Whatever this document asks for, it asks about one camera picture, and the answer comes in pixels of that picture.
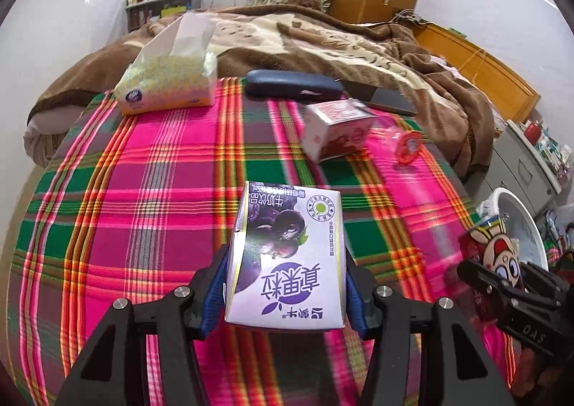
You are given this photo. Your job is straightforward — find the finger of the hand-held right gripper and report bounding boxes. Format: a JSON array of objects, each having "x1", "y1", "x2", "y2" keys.
[
  {"x1": 516, "y1": 261, "x2": 574, "y2": 299},
  {"x1": 457, "y1": 260, "x2": 512, "y2": 303}
]

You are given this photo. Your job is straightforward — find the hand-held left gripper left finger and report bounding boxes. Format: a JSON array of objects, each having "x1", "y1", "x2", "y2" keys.
[{"x1": 54, "y1": 245, "x2": 234, "y2": 406}]

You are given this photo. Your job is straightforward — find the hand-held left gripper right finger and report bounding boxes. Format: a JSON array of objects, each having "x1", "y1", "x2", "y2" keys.
[{"x1": 343, "y1": 249, "x2": 516, "y2": 406}]

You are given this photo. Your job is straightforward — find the red cartoon drink can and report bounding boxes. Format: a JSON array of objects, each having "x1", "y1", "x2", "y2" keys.
[{"x1": 462, "y1": 215, "x2": 523, "y2": 321}]

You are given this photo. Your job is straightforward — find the purple milk carton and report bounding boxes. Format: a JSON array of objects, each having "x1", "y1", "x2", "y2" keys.
[{"x1": 224, "y1": 181, "x2": 347, "y2": 331}]

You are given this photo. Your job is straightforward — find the plaid bed sheet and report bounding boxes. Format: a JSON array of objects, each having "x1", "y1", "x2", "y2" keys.
[{"x1": 11, "y1": 76, "x2": 516, "y2": 406}]

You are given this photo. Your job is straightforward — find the grey metal cabinet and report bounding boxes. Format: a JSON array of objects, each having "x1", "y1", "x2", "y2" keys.
[{"x1": 491, "y1": 119, "x2": 563, "y2": 209}]

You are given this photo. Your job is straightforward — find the red white carton box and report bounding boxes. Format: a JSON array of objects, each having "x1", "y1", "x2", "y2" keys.
[{"x1": 300, "y1": 99, "x2": 378, "y2": 164}]

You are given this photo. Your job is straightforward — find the black smartphone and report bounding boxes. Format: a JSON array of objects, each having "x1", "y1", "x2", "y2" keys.
[{"x1": 338, "y1": 80, "x2": 418, "y2": 117}]

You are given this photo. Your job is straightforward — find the orange wooden headboard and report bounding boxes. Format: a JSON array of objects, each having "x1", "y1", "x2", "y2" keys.
[{"x1": 415, "y1": 23, "x2": 541, "y2": 123}]

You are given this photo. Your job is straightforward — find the yellow tissue pack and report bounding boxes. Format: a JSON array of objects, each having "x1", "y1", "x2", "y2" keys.
[{"x1": 112, "y1": 14, "x2": 219, "y2": 116}]

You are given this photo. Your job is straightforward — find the dark blue glasses case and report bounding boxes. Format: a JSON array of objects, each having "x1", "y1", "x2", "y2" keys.
[{"x1": 246, "y1": 70, "x2": 345, "y2": 100}]

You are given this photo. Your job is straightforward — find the brown patterned blanket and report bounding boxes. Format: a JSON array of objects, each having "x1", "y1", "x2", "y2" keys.
[{"x1": 27, "y1": 7, "x2": 496, "y2": 178}]

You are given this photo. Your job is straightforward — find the cluttered shelf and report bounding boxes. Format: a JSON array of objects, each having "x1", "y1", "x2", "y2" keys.
[{"x1": 126, "y1": 0, "x2": 204, "y2": 32}]

